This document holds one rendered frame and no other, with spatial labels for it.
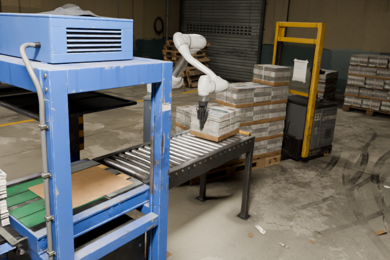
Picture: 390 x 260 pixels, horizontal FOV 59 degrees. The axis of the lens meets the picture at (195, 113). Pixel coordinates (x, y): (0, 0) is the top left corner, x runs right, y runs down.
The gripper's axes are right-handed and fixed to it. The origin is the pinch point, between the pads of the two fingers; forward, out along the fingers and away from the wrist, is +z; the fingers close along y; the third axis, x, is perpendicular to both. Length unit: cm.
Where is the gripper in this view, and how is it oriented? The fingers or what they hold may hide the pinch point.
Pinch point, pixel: (201, 124)
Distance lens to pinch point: 292.1
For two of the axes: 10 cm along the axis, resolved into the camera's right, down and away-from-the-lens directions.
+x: -6.2, 1.5, -7.7
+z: -0.6, 9.7, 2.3
